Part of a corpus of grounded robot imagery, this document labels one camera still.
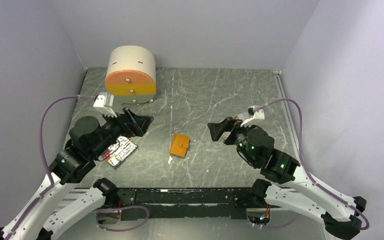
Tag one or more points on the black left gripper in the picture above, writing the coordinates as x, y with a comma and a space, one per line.
133, 124

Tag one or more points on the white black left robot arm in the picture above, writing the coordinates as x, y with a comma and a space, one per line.
88, 141

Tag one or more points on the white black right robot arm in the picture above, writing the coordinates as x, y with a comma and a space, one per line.
286, 183

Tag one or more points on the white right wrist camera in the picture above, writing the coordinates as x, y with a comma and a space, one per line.
251, 117

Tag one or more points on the beige orange drawer cabinet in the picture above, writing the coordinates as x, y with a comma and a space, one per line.
131, 75

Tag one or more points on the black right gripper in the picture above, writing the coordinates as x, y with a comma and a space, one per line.
216, 129

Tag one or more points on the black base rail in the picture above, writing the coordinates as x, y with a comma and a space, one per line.
165, 203

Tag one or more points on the colourful striped packet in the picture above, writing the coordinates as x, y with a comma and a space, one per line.
120, 151

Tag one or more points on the orange blue card holder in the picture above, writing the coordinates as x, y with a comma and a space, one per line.
179, 145

